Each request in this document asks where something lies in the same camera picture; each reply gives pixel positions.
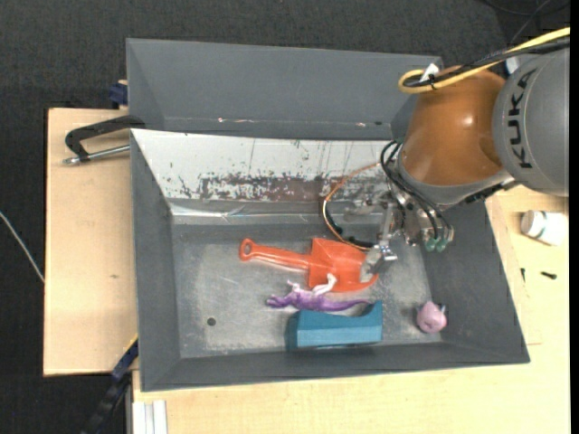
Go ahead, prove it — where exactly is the pale flat board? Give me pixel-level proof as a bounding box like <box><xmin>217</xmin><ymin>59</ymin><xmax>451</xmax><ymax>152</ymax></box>
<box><xmin>43</xmin><ymin>107</ymin><xmax>139</xmax><ymax>377</ymax></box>

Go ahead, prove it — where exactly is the pink toy animal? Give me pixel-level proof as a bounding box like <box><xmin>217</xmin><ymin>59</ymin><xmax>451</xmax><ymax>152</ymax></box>
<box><xmin>415</xmin><ymin>300</ymin><xmax>449</xmax><ymax>335</ymax></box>

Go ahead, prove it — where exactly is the blue block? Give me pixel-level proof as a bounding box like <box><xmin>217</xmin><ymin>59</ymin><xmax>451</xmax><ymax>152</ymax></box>
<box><xmin>284</xmin><ymin>299</ymin><xmax>384</xmax><ymax>352</ymax></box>

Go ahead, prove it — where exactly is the white plastic bottle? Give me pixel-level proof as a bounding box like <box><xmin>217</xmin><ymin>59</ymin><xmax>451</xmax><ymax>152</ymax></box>
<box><xmin>519</xmin><ymin>209</ymin><xmax>569</xmax><ymax>247</ymax></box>

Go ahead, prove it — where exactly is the grey metal bin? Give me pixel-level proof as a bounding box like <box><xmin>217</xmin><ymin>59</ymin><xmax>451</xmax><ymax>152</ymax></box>
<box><xmin>125</xmin><ymin>37</ymin><xmax>531</xmax><ymax>392</ymax></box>

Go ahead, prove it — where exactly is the purple toy lizard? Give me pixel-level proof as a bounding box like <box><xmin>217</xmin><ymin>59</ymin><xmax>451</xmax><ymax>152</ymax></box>
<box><xmin>265</xmin><ymin>272</ymin><xmax>376</xmax><ymax>313</ymax></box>

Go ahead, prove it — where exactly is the orange toy shovel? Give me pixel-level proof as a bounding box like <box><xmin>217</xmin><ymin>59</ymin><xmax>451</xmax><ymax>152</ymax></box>
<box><xmin>238</xmin><ymin>236</ymin><xmax>380</xmax><ymax>294</ymax></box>

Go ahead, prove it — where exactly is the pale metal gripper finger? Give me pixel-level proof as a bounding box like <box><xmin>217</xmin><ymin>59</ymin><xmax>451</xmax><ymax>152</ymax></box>
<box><xmin>364</xmin><ymin>241</ymin><xmax>390</xmax><ymax>267</ymax></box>
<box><xmin>360</xmin><ymin>250</ymin><xmax>399</xmax><ymax>285</ymax></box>

